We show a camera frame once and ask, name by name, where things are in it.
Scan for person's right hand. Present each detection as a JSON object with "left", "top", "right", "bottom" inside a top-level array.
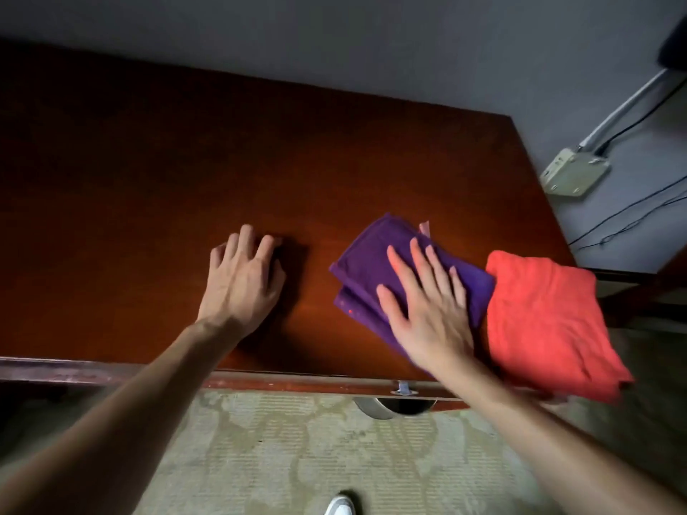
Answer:
[{"left": 375, "top": 236, "right": 476, "bottom": 376}]

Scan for person's left hand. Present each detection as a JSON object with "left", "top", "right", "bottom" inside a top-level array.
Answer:
[{"left": 195, "top": 223, "right": 287, "bottom": 338}]

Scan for purple cloth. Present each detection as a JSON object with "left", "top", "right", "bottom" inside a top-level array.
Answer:
[{"left": 328, "top": 212, "right": 497, "bottom": 381}]

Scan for red cloth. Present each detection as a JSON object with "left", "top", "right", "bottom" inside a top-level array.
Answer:
[{"left": 484, "top": 250, "right": 635, "bottom": 406}]

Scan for person's left forearm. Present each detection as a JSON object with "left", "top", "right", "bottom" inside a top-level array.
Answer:
[{"left": 0, "top": 318, "right": 243, "bottom": 515}]

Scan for person's right forearm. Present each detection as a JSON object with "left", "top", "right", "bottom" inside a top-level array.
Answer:
[{"left": 429, "top": 353, "right": 687, "bottom": 515}]

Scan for brown wooden table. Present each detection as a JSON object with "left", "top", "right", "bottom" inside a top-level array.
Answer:
[{"left": 0, "top": 36, "right": 578, "bottom": 413}]

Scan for white sneaker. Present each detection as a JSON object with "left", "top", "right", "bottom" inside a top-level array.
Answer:
[{"left": 324, "top": 493, "right": 357, "bottom": 515}]

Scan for black television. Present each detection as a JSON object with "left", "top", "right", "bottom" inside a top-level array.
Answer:
[{"left": 657, "top": 15, "right": 687, "bottom": 72}]

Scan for grey drawer handle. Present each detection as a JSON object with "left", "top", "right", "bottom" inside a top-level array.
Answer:
[{"left": 353, "top": 396, "right": 437, "bottom": 421}]

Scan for cream wall junction box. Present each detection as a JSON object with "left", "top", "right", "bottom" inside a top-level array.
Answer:
[{"left": 539, "top": 147, "right": 613, "bottom": 199}]

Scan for thin black television cables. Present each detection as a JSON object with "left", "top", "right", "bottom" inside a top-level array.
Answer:
[{"left": 567, "top": 174, "right": 687, "bottom": 252}]

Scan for white wall conduit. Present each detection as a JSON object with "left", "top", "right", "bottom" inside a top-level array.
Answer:
[{"left": 577, "top": 68, "right": 672, "bottom": 154}]

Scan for thick black cable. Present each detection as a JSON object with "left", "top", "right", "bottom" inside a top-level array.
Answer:
[{"left": 593, "top": 74, "right": 687, "bottom": 156}]

